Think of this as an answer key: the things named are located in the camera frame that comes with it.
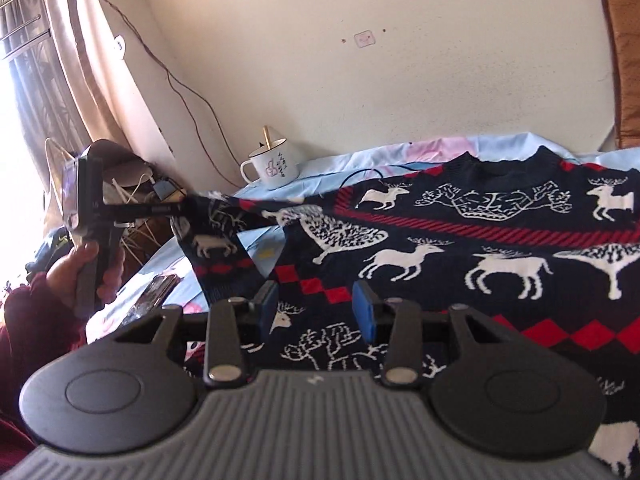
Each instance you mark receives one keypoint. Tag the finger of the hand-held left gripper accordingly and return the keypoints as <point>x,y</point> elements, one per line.
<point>145,203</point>
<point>142,217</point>

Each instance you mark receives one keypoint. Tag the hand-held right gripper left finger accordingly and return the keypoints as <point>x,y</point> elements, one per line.
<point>268,312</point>

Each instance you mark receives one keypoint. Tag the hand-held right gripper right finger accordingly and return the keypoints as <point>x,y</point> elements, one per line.
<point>364,310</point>

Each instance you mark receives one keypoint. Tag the navy reindeer knit sweater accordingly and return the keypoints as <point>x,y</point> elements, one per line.
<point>450,280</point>

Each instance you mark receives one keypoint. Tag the person's left forearm maroon sleeve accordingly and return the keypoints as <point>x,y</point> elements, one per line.
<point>35,340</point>

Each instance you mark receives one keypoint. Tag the person's left hand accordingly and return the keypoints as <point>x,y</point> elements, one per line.
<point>65,275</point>

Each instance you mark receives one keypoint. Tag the white electric fan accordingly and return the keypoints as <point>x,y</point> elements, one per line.
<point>57,170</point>

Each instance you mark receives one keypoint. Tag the dark smartphone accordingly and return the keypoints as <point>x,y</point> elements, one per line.
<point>156,292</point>

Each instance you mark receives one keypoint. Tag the white enamel mug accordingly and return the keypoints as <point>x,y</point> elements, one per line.
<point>272,167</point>

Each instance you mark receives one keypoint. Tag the light blue cartoon bed sheet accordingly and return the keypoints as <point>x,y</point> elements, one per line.
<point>330,160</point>

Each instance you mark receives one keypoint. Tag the beige curtain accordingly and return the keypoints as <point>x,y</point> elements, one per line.
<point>75,60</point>

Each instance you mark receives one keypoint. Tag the brown perforated seat mat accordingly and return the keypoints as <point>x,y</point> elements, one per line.
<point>622,55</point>

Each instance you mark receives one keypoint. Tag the white wall hook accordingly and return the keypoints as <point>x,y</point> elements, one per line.
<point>119,45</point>

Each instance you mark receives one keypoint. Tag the pink wall sticker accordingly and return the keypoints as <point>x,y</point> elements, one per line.
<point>364,38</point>

